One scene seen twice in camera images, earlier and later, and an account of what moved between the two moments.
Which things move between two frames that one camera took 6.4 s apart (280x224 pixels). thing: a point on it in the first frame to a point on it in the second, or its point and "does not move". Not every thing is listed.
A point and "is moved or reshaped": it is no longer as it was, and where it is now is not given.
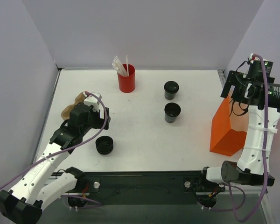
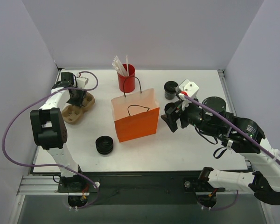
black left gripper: x=105 y=118 to x=75 y=96
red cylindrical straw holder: x=127 y=83 does not move
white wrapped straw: x=127 y=64 does not move
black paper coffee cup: x=169 y=96 does not move
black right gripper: x=230 y=82 to x=175 y=116
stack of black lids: x=104 y=144 does not move
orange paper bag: x=229 y=128 is moved or reshaped
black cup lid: x=171 y=87 does not move
